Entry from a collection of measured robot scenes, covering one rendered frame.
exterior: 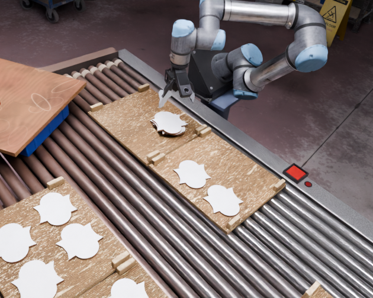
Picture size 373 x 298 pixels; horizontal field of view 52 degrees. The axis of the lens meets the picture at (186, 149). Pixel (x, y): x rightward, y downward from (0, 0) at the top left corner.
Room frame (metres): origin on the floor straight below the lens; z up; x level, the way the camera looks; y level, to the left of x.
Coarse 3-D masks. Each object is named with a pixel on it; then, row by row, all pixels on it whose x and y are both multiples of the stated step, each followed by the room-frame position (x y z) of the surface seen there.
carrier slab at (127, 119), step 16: (128, 96) 1.48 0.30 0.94; (144, 96) 1.50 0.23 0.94; (96, 112) 1.33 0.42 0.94; (112, 112) 1.34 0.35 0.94; (128, 112) 1.36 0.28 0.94; (144, 112) 1.38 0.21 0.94; (176, 112) 1.41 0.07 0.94; (112, 128) 1.24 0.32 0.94; (128, 128) 1.25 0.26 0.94; (144, 128) 1.26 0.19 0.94; (192, 128) 1.31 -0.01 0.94; (128, 144) 1.15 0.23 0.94; (144, 144) 1.16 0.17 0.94; (160, 144) 1.18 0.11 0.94; (176, 144) 1.19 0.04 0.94; (144, 160) 1.07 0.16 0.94
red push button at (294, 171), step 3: (291, 168) 1.15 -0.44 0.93; (294, 168) 1.15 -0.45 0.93; (297, 168) 1.16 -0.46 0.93; (288, 171) 1.13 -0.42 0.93; (291, 171) 1.13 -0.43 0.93; (294, 171) 1.13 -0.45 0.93; (297, 171) 1.14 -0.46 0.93; (300, 171) 1.14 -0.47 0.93; (291, 174) 1.11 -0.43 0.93; (294, 174) 1.12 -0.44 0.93; (297, 174) 1.12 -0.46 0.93; (300, 174) 1.12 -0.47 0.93; (303, 174) 1.12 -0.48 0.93; (297, 177) 1.10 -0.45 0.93; (300, 177) 1.10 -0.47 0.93
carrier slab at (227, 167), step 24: (192, 144) 1.20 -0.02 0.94; (216, 144) 1.23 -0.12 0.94; (168, 168) 1.05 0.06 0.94; (216, 168) 1.08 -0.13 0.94; (240, 168) 1.10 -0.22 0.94; (192, 192) 0.94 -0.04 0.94; (240, 192) 0.97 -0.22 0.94; (264, 192) 0.99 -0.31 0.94; (216, 216) 0.84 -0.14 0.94; (240, 216) 0.86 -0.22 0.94
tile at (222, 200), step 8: (208, 192) 0.94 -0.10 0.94; (216, 192) 0.95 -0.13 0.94; (224, 192) 0.96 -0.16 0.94; (232, 192) 0.96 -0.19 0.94; (208, 200) 0.91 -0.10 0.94; (216, 200) 0.91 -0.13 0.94; (224, 200) 0.92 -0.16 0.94; (232, 200) 0.92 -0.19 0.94; (240, 200) 0.93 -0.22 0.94; (216, 208) 0.87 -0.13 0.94; (224, 208) 0.88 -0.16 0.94; (232, 208) 0.88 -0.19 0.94; (232, 216) 0.85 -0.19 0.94
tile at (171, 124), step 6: (162, 114) 1.33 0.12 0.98; (168, 114) 1.33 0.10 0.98; (156, 120) 1.28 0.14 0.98; (162, 120) 1.29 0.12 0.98; (168, 120) 1.29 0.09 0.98; (174, 120) 1.30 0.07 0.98; (180, 120) 1.30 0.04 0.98; (162, 126) 1.25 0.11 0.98; (168, 126) 1.25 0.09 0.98; (174, 126) 1.26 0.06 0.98; (180, 126) 1.26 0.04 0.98; (168, 132) 1.21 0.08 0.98; (174, 132) 1.21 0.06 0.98
